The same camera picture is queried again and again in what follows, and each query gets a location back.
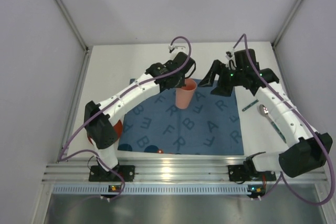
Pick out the red plastic plate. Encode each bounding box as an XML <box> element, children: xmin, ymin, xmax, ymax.
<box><xmin>87</xmin><ymin>120</ymin><xmax>123</xmax><ymax>145</ymax></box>

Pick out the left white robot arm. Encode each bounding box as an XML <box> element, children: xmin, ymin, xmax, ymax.
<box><xmin>84</xmin><ymin>51</ymin><xmax>196</xmax><ymax>173</ymax></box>

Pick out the silver metal spoon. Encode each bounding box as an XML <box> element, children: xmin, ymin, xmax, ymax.
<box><xmin>259</xmin><ymin>104</ymin><xmax>274</xmax><ymax>124</ymax></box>

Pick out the blue letter-print cloth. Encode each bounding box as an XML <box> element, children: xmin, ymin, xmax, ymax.
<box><xmin>118</xmin><ymin>88</ymin><xmax>244</xmax><ymax>156</ymax></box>

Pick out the aluminium frame post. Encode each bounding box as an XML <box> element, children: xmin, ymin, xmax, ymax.
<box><xmin>271</xmin><ymin>0</ymin><xmax>305</xmax><ymax>49</ymax></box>
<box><xmin>54</xmin><ymin>0</ymin><xmax>89</xmax><ymax>51</ymax></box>

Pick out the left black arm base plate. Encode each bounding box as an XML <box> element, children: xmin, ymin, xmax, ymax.
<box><xmin>89</xmin><ymin>165</ymin><xmax>135</xmax><ymax>182</ymax></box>

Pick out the perforated cable duct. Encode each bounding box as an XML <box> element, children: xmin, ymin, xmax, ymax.
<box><xmin>52</xmin><ymin>184</ymin><xmax>264</xmax><ymax>195</ymax></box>

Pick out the aluminium mounting rail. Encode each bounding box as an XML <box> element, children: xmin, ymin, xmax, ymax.
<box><xmin>41</xmin><ymin>157</ymin><xmax>328</xmax><ymax>183</ymax></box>

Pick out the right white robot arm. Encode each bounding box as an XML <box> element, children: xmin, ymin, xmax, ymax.
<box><xmin>198</xmin><ymin>49</ymin><xmax>332</xmax><ymax>178</ymax></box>

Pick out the green-handled fork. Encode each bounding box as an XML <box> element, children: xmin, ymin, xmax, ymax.
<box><xmin>242</xmin><ymin>100</ymin><xmax>259</xmax><ymax>112</ymax></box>

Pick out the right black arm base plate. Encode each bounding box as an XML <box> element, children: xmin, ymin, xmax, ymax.
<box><xmin>227</xmin><ymin>165</ymin><xmax>277</xmax><ymax>184</ymax></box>

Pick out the right aluminium frame post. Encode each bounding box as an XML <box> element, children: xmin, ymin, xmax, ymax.
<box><xmin>271</xmin><ymin>0</ymin><xmax>305</xmax><ymax>49</ymax></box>

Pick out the pink plastic cup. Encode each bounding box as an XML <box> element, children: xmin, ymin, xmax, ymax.
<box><xmin>175</xmin><ymin>78</ymin><xmax>197</xmax><ymax>110</ymax></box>

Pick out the left aluminium frame post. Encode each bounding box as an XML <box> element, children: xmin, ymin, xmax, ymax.
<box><xmin>54</xmin><ymin>0</ymin><xmax>89</xmax><ymax>51</ymax></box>

